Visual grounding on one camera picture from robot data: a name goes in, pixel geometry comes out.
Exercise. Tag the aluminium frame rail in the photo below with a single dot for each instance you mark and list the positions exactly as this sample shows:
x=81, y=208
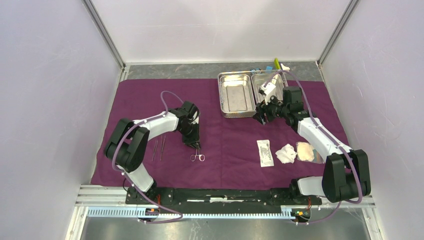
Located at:
x=107, y=68
x=118, y=213

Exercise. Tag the aluminium frame post right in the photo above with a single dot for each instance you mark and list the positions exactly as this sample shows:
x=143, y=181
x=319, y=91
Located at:
x=345, y=17

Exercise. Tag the aluminium front frame rail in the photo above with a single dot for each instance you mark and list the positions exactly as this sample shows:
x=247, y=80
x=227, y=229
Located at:
x=118, y=213

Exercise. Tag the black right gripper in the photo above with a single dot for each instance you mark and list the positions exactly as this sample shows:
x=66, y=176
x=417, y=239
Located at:
x=262, y=109

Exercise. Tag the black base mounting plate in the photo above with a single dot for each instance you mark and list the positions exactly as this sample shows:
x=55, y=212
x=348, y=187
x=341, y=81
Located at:
x=227, y=201

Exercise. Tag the white plastic block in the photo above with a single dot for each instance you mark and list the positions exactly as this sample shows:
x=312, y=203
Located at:
x=284, y=67

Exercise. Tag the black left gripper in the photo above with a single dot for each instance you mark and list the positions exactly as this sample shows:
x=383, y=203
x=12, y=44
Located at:
x=194, y=140

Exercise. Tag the maroon cloth wrap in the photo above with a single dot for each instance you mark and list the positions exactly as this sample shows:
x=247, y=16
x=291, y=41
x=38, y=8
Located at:
x=232, y=159

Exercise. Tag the aluminium frame rail left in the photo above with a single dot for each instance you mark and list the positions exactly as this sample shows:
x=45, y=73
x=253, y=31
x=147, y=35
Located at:
x=107, y=68

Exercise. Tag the white gauze packet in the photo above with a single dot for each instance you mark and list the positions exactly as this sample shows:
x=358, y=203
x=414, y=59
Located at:
x=287, y=154

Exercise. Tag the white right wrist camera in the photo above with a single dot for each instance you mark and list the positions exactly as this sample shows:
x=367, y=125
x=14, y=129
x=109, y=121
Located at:
x=268, y=92

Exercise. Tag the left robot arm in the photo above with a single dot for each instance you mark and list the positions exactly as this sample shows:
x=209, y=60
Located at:
x=128, y=142

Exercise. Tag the white gauze pad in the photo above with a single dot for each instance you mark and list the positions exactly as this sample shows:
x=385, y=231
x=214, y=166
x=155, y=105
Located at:
x=307, y=153

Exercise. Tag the steel forceps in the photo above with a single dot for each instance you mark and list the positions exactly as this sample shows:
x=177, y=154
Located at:
x=162, y=146
x=154, y=150

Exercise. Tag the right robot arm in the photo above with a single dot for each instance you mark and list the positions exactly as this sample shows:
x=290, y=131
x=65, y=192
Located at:
x=346, y=174

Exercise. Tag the steel two-compartment tray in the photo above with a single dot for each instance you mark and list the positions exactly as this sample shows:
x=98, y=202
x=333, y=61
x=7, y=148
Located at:
x=239, y=91

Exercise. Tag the steel needle holder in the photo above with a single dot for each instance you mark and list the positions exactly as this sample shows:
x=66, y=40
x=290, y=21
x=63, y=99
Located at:
x=197, y=156

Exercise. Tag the green suture packet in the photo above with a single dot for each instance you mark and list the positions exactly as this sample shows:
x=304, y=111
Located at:
x=265, y=154

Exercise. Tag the yellow-green plastic block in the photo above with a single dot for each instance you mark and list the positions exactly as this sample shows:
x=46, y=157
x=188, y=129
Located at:
x=277, y=64

